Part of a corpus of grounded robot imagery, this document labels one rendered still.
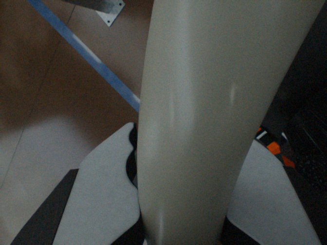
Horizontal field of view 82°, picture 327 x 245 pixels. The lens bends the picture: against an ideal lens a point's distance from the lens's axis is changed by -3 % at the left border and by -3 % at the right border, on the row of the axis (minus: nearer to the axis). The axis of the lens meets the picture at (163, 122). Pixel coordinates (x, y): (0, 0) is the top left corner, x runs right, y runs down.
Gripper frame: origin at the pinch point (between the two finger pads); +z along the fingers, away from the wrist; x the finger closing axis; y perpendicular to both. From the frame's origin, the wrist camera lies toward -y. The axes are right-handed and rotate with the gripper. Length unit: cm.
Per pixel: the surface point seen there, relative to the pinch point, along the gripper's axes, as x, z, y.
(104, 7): -43, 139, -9
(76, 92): -84, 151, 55
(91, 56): -63, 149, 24
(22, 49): -141, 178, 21
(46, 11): -101, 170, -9
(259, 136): 56, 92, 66
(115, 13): -38, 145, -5
